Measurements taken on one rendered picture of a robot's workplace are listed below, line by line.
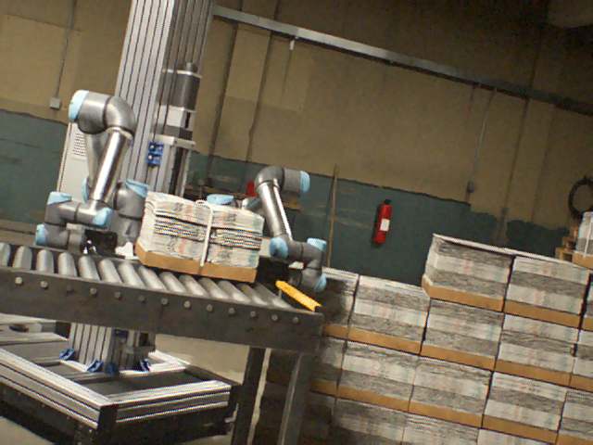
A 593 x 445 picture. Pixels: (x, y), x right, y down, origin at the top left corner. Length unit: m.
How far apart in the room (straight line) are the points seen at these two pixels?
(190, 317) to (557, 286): 1.54
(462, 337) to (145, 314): 1.41
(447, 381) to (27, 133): 7.08
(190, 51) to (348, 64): 6.79
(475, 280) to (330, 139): 7.06
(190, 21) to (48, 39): 6.15
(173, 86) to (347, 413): 1.52
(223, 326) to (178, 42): 1.53
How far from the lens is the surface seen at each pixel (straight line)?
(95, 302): 2.30
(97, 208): 2.83
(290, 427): 2.50
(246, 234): 2.76
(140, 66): 3.56
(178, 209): 2.70
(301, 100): 10.05
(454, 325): 3.26
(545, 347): 3.32
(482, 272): 3.24
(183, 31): 3.55
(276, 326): 2.40
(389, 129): 10.44
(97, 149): 3.11
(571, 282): 3.30
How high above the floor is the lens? 1.18
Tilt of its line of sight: 3 degrees down
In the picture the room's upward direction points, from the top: 11 degrees clockwise
